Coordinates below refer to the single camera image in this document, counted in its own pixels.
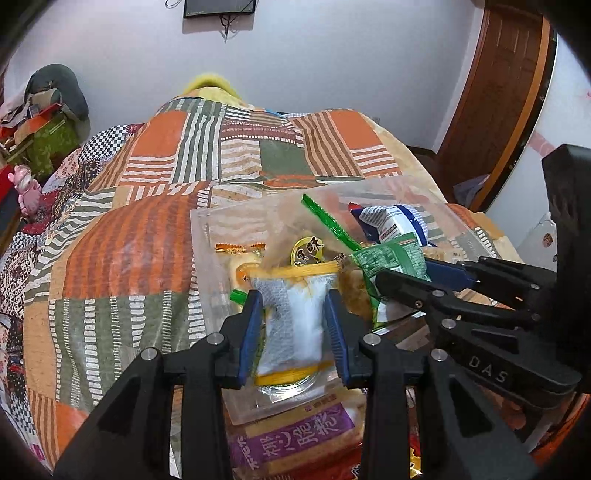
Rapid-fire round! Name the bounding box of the green snack packet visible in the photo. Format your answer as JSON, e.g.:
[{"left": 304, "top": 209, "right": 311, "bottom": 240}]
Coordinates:
[{"left": 301, "top": 193, "right": 432, "bottom": 328}]

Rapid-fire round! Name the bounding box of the yellow lid jelly cup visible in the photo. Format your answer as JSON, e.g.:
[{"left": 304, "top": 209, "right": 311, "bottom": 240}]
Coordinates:
[{"left": 288, "top": 236, "right": 328, "bottom": 268}]

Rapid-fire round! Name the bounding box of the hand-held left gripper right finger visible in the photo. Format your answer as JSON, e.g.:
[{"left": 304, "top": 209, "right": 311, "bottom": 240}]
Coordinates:
[{"left": 323, "top": 290, "right": 539, "bottom": 480}]

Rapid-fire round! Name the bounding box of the brown cake packet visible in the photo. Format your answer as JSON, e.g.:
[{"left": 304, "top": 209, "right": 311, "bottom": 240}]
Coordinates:
[{"left": 341, "top": 270, "right": 376, "bottom": 324}]

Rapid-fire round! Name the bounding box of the yellow bed footboard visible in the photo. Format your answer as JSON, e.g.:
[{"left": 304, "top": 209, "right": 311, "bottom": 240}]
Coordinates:
[{"left": 182, "top": 74, "right": 243, "bottom": 100}]

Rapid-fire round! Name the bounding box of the green patterned box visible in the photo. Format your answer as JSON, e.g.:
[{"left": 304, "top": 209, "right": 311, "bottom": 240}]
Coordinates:
[{"left": 28, "top": 115, "right": 79, "bottom": 178}]

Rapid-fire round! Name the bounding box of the wooden door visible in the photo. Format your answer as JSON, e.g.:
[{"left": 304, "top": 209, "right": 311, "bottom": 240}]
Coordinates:
[{"left": 436, "top": 0, "right": 555, "bottom": 213}]

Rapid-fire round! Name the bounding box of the pile of clothes and boxes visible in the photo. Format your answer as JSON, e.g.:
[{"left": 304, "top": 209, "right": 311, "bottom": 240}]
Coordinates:
[{"left": 0, "top": 90, "right": 61, "bottom": 148}]

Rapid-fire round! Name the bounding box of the clear plastic container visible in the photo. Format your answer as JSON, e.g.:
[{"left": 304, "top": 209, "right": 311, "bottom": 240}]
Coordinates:
[{"left": 189, "top": 174, "right": 509, "bottom": 426}]

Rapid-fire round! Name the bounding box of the orange bread packet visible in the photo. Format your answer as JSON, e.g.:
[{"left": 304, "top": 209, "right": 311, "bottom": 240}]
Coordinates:
[{"left": 215, "top": 244, "right": 267, "bottom": 296}]

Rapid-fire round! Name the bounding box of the white panel with stickers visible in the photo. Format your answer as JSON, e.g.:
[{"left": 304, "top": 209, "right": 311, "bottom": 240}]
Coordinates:
[{"left": 485, "top": 32, "right": 591, "bottom": 278}]

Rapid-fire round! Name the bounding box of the patchwork striped blanket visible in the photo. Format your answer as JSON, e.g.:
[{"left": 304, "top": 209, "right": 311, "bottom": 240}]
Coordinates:
[{"left": 21, "top": 95, "right": 513, "bottom": 467}]

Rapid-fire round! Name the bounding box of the checkered patterned quilt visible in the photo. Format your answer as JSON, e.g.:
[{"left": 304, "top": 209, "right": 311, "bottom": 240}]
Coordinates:
[{"left": 0, "top": 122, "right": 148, "bottom": 416}]

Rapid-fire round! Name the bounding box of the pink plush toy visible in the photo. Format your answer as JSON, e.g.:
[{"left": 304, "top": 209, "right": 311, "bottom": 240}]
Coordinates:
[{"left": 13, "top": 165, "right": 44, "bottom": 215}]

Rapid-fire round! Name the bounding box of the purple label wafer packet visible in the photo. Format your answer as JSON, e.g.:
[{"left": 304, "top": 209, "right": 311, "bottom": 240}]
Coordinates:
[{"left": 228, "top": 401, "right": 368, "bottom": 478}]

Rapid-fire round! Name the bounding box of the blue cloth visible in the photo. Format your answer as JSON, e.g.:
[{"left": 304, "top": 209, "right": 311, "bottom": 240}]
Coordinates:
[{"left": 452, "top": 173, "right": 492, "bottom": 208}]

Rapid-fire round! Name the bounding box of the blue white snack bag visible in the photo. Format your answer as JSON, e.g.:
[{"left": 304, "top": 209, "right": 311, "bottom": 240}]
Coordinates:
[{"left": 348, "top": 203, "right": 432, "bottom": 247}]

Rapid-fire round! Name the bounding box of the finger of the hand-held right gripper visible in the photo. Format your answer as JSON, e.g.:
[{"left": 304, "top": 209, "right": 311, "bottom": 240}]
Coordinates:
[
  {"left": 375, "top": 268, "right": 543, "bottom": 330},
  {"left": 424, "top": 255, "right": 560, "bottom": 310}
]

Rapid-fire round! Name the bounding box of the red box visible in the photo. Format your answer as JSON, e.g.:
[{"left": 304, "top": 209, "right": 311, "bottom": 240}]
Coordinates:
[{"left": 0, "top": 166, "right": 21, "bottom": 232}]

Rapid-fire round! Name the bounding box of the yellow white snack packet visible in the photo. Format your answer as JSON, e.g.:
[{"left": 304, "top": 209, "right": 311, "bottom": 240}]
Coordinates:
[{"left": 252, "top": 263, "right": 342, "bottom": 386}]

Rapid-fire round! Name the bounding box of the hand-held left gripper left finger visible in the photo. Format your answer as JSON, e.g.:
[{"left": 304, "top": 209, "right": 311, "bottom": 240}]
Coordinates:
[{"left": 53, "top": 290, "right": 265, "bottom": 480}]

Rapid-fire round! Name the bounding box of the small black wall monitor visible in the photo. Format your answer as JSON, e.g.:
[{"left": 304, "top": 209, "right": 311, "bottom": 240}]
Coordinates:
[{"left": 183, "top": 0, "right": 258, "bottom": 19}]

